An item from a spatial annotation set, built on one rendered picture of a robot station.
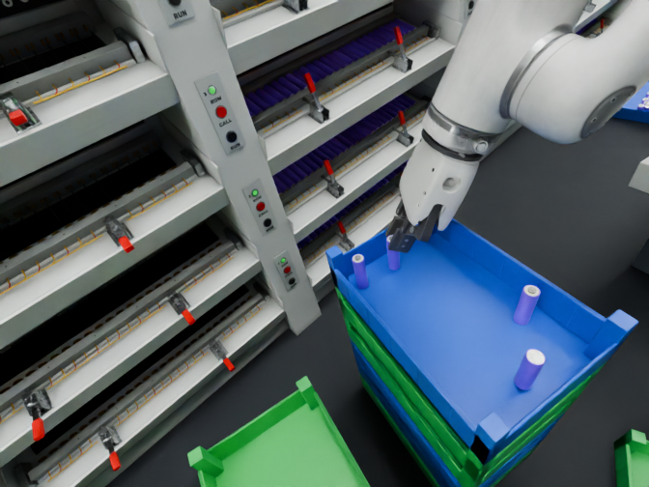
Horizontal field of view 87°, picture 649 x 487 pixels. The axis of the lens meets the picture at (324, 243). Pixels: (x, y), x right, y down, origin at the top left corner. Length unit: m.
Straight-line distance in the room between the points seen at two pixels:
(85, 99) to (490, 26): 0.47
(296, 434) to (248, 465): 0.08
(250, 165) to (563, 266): 0.89
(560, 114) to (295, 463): 0.56
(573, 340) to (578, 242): 0.74
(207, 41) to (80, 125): 0.20
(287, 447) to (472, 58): 0.58
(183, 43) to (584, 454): 0.99
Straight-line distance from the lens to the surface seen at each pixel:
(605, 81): 0.35
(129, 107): 0.57
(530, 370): 0.44
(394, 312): 0.51
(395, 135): 1.02
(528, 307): 0.49
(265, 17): 0.68
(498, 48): 0.37
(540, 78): 0.35
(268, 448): 0.64
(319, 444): 0.62
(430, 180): 0.41
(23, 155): 0.56
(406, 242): 0.50
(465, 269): 0.57
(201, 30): 0.59
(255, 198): 0.68
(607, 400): 0.98
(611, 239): 1.29
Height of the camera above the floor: 0.83
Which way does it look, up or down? 44 degrees down
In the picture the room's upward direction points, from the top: 16 degrees counter-clockwise
